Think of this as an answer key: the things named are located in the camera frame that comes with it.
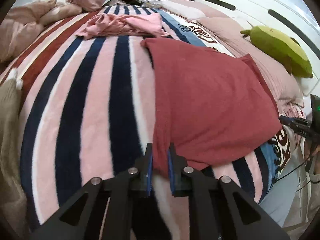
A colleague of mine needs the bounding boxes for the light pink pillow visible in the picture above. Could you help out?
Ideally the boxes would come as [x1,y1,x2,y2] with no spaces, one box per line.
[157,0,208,22]

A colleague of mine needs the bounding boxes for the pink garment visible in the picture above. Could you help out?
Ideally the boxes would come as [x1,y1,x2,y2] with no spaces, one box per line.
[75,13,172,40]

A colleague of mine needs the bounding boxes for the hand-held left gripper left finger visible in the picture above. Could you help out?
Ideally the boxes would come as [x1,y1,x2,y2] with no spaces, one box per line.
[30,143,153,240]

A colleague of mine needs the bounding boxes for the striped fleece blanket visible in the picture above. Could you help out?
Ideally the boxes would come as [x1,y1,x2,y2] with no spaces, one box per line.
[0,4,292,233]

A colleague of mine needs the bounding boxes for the dusty pink pillow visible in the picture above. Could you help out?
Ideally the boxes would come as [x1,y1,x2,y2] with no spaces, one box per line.
[196,17,304,108]

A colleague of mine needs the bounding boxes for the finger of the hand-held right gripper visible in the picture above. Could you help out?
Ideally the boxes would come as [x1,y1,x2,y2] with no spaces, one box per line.
[279,115,312,130]

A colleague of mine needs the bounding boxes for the green avocado plush toy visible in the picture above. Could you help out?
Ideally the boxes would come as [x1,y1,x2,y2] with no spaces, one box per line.
[240,25,314,78]

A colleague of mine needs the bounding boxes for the beige duvet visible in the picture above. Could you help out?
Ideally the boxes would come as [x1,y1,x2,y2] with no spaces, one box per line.
[0,0,83,63]

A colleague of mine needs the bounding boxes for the dark red garment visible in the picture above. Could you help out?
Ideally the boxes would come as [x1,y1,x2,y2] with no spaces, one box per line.
[140,37,282,178]

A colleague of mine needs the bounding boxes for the black cable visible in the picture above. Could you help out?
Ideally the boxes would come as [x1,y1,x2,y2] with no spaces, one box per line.
[272,159,313,183]

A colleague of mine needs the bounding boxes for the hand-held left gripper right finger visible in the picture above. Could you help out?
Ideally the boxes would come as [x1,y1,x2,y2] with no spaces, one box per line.
[167,142,292,240]

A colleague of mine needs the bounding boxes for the olive cloth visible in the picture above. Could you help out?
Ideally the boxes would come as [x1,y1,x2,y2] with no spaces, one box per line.
[0,70,30,240]

